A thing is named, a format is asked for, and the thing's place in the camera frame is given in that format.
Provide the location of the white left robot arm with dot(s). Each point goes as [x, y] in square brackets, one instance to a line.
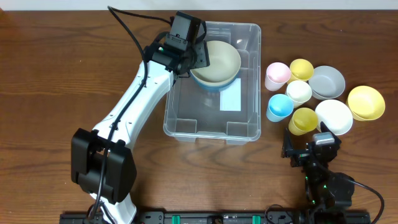
[101, 161]

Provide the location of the yellow cup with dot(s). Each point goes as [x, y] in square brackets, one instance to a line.
[301, 69]
[303, 121]

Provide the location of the blue plastic cup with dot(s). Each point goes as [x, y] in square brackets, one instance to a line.
[279, 107]

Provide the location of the clear plastic storage bin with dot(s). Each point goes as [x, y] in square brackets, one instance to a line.
[192, 112]

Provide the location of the grey bowl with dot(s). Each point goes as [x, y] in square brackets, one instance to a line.
[327, 83]

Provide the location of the blue bowl under beige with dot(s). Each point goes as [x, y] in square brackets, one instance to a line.
[213, 88]

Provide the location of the cream white cup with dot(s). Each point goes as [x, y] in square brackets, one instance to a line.
[299, 92]

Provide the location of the white bowl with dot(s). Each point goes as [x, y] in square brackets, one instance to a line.
[335, 115]

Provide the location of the yellow bowl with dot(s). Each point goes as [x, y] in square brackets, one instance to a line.
[366, 103]

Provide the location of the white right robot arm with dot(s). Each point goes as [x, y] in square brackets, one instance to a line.
[328, 193]

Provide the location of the pink plastic cup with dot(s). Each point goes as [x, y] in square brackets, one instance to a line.
[277, 74]

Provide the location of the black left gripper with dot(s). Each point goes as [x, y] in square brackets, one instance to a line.
[202, 54]

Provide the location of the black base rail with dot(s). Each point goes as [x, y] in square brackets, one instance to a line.
[249, 218]

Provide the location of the white label in bin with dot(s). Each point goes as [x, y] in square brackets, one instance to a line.
[230, 98]

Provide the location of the cream beige bowl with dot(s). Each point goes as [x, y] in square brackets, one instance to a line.
[219, 63]

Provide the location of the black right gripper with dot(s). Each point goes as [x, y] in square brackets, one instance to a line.
[300, 155]

